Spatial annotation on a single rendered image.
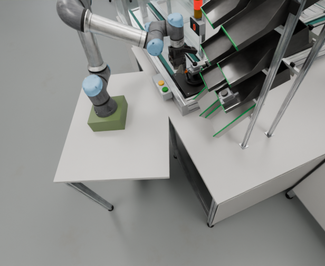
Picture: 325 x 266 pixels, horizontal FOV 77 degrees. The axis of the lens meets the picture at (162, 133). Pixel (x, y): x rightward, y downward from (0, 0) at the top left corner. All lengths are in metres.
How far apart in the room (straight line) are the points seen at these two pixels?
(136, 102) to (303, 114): 1.07
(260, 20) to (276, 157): 0.74
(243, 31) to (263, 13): 0.08
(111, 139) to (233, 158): 0.77
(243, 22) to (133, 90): 1.00
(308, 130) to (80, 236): 1.97
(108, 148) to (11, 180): 1.71
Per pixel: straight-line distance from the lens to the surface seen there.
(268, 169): 1.24
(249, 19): 0.82
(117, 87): 1.67
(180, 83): 1.41
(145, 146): 1.28
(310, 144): 1.39
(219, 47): 0.99
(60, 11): 1.08
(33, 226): 2.49
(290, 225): 2.12
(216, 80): 1.07
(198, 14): 1.42
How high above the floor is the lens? 1.95
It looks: 56 degrees down
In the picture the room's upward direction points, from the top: 15 degrees counter-clockwise
